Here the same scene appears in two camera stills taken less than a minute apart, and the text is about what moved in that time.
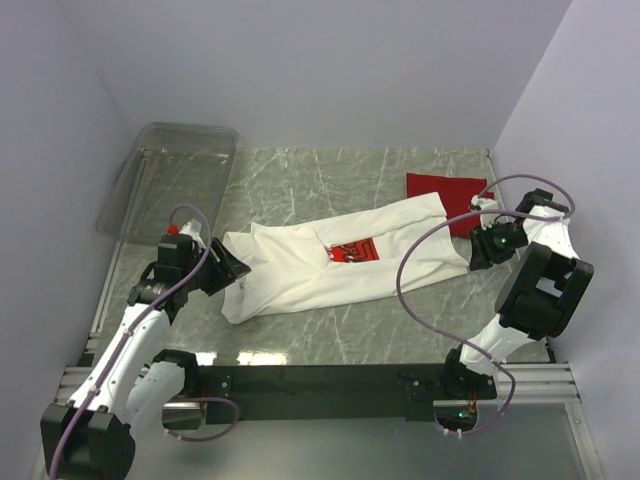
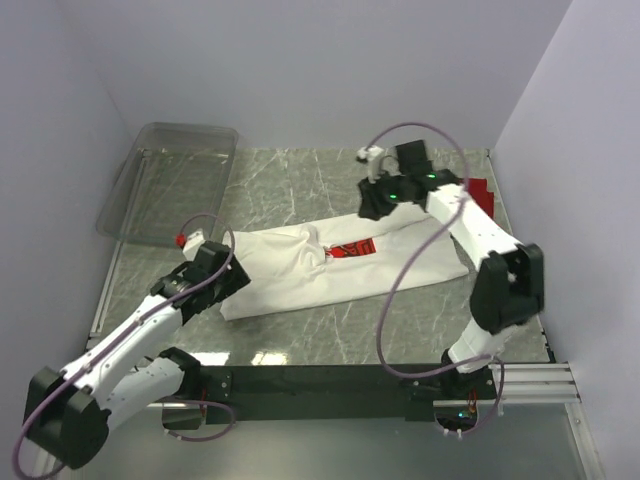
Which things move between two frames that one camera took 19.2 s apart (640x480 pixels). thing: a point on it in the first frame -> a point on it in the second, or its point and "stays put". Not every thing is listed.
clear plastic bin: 169,165 stays put
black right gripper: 481,248 -> 373,204
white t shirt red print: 274,263 stays put
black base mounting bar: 359,394 stays put
